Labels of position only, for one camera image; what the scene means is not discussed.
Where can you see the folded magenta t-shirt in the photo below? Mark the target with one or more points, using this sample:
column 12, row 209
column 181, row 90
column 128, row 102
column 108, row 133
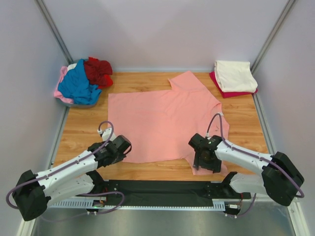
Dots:
column 228, row 94

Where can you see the dark red t-shirt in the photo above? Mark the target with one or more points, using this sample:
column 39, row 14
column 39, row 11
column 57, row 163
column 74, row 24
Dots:
column 98, row 72

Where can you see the right corner aluminium post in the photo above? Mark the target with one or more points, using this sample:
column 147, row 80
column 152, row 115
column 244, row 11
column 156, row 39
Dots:
column 273, row 33

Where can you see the salmon pink t-shirt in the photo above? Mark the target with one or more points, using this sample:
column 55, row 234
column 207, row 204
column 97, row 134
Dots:
column 159, row 124

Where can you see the blue t-shirt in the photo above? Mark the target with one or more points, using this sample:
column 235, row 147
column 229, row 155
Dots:
column 76, row 86

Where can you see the corner aluminium post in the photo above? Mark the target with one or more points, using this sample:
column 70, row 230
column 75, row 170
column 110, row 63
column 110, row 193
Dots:
column 273, row 33
column 53, row 28

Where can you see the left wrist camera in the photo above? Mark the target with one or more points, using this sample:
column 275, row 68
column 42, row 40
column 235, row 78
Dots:
column 107, row 134

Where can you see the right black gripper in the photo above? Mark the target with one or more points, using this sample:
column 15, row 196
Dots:
column 215, row 167

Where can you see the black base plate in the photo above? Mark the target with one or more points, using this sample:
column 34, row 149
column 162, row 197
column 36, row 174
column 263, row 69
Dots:
column 154, row 193

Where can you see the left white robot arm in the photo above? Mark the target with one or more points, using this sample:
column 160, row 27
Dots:
column 34, row 193

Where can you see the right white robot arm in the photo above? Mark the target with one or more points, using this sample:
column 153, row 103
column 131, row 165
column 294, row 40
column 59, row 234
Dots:
column 275, row 175

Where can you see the folded white t-shirt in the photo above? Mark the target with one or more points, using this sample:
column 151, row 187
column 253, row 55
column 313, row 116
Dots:
column 234, row 76

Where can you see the white t-shirt in basket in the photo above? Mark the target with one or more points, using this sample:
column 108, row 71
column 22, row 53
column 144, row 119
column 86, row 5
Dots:
column 71, row 66

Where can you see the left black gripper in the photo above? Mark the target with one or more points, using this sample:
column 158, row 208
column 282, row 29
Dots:
column 121, row 157

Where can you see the white slotted cable duct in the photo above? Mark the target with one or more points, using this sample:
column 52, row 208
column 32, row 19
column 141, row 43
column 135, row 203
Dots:
column 90, row 203

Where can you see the left corner aluminium post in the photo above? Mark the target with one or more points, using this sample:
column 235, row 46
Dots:
column 53, row 28

